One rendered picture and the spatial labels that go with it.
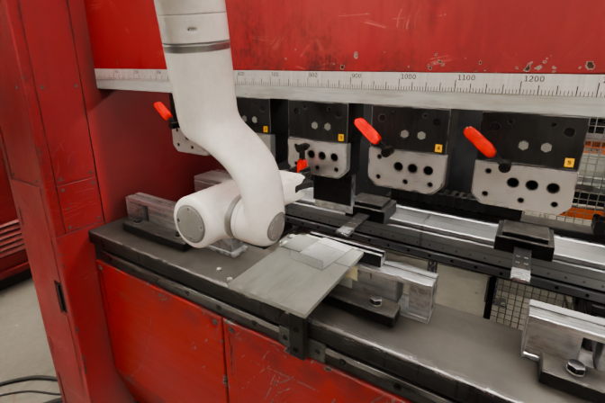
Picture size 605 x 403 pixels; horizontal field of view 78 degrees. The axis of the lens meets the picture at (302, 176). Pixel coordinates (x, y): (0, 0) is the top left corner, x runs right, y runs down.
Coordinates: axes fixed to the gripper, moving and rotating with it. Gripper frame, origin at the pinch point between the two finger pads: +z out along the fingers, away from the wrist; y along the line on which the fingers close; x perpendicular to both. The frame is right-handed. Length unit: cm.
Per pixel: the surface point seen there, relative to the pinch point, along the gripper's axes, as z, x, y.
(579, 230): 47, -18, 57
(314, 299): -15.3, -18.3, 12.7
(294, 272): -9.4, -18.3, 4.6
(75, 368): -17, -83, -87
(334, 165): 3.5, 2.0, 6.7
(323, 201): 8.0, -8.5, 1.9
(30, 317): 6, -118, -189
